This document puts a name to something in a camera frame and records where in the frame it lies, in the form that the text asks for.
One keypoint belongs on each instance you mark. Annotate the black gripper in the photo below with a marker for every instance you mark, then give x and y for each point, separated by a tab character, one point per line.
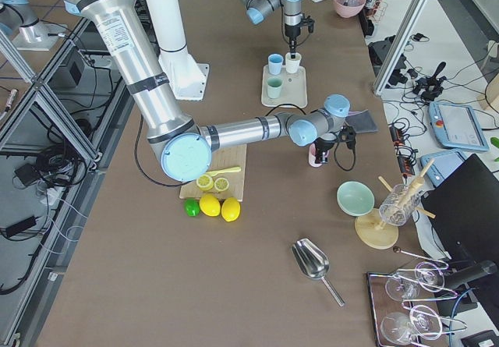
323	144
291	30

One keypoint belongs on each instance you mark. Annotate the pink plastic cup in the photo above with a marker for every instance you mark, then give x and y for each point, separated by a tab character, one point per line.
311	156

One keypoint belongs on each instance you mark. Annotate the cream plastic cup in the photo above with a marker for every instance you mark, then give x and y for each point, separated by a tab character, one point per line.
292	62

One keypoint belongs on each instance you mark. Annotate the blue plastic cup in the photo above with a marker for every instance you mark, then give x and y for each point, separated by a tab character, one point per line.
274	63

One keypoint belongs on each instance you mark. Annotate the green plastic cup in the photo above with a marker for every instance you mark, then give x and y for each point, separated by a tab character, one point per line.
274	86

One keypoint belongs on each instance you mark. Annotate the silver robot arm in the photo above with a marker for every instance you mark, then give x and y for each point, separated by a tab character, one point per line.
156	79
258	10

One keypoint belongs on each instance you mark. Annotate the cream rabbit tray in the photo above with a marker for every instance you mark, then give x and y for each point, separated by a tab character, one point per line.
293	90

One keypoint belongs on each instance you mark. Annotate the black tray with glasses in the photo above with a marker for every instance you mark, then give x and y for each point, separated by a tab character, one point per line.
382	305

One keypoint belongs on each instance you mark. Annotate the grey folded cloth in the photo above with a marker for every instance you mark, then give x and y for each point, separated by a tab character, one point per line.
362	122

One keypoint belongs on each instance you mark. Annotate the green bowl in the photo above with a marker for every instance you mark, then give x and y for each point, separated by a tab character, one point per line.
355	198

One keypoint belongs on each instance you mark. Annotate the pink bowl with ice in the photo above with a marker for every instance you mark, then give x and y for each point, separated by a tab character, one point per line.
352	8

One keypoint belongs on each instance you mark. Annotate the wooden cup tree stand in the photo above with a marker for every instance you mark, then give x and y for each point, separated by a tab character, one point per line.
380	235

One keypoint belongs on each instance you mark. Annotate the clear textured glass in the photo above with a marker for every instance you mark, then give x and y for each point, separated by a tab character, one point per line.
393	211

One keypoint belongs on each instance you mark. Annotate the wooden cutting board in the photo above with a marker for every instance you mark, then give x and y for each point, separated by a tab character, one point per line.
228	158

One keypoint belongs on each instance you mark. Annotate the lemon half slice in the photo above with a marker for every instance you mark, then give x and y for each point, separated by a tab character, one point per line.
221	184
205	182

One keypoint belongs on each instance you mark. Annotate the yellow lemon outer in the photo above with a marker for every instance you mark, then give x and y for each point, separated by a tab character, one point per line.
230	209

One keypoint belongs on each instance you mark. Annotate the yellow lemon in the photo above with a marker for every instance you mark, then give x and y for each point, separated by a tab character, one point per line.
230	209
210	205

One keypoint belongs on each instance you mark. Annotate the yellow plastic knife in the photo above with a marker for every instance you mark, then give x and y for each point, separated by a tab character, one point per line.
234	169

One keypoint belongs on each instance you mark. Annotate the steel ice scoop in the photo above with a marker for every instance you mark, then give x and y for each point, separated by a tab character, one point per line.
313	262

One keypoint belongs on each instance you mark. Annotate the yellow lemon middle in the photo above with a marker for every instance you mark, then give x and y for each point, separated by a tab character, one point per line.
210	205

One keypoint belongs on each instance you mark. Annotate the blue teach pendant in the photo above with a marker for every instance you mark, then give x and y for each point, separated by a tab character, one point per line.
456	126
445	162

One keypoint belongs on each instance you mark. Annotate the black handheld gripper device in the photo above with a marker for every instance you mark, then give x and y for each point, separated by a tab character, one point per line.
428	88

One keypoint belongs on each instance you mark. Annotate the green lime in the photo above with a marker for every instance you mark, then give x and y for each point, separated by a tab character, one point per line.
191	207

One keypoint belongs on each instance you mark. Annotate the black monitor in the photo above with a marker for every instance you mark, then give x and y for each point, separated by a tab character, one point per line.
466	208

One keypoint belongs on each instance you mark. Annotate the wine glass upper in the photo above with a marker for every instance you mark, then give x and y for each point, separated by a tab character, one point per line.
406	283

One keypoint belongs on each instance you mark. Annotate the wine glass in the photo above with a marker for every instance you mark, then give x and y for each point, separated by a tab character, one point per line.
406	283
419	325

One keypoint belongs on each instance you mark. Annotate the wine glass lower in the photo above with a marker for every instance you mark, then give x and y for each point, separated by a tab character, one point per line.
419	325

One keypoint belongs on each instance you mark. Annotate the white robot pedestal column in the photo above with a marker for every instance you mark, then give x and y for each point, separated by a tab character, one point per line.
187	78

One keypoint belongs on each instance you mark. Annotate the aluminium frame post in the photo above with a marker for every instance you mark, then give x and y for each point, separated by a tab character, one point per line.
410	19

